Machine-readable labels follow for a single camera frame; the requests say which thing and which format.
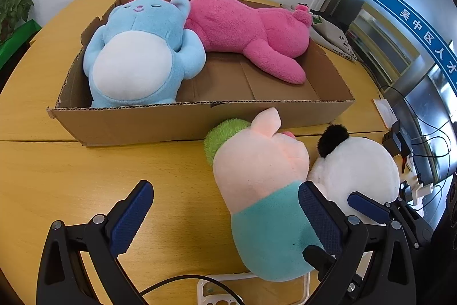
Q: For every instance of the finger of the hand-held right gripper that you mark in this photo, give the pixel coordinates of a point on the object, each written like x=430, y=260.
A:
x=367, y=206
x=317, y=260

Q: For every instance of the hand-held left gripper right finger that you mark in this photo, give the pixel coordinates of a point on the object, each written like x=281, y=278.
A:
x=321, y=222

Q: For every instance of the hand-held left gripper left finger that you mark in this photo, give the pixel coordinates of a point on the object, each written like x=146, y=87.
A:
x=132, y=219

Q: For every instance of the white panda plush toy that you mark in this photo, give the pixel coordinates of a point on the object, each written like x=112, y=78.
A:
x=357, y=162

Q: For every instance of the pink pig plush toy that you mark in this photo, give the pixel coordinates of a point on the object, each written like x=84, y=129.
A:
x=257, y=176

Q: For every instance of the brown cardboard box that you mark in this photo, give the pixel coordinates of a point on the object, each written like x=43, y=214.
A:
x=142, y=124

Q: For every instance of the blue bear plush toy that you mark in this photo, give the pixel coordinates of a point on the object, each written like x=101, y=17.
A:
x=135, y=69

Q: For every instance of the magenta plush toy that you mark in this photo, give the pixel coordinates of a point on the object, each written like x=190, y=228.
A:
x=242, y=26

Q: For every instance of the black power adapter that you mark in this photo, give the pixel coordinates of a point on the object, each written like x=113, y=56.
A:
x=394, y=144

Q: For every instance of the grey cloth bag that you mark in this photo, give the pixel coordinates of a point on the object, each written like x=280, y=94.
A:
x=332, y=37

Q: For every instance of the blue sign band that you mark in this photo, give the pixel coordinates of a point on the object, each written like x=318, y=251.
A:
x=403, y=12

